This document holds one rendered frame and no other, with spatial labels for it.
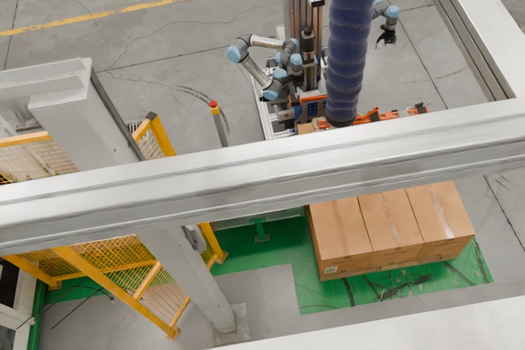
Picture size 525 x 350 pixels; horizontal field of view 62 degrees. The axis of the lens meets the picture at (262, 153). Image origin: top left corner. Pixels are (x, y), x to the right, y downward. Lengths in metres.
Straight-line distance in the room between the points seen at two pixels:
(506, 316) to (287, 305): 3.34
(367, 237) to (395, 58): 2.56
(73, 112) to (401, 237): 2.83
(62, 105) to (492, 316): 1.05
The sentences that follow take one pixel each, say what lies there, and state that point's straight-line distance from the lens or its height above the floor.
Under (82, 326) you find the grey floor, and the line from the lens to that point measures 4.35.
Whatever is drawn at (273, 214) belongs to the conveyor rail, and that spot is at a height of 0.53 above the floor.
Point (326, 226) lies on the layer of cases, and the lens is 3.58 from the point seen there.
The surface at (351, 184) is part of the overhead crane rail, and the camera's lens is 0.79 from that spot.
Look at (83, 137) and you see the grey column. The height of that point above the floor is 2.85.
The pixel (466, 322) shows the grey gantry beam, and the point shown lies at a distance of 0.65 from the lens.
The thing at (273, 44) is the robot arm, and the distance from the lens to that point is 3.27.
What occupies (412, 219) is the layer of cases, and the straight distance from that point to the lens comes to 3.69.
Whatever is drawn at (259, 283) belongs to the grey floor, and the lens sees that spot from 4.01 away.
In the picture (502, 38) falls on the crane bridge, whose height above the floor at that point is 3.05.
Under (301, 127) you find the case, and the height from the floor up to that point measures 0.94.
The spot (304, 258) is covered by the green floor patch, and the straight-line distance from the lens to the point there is 4.05.
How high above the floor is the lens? 3.83
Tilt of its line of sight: 57 degrees down
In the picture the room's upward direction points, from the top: 9 degrees counter-clockwise
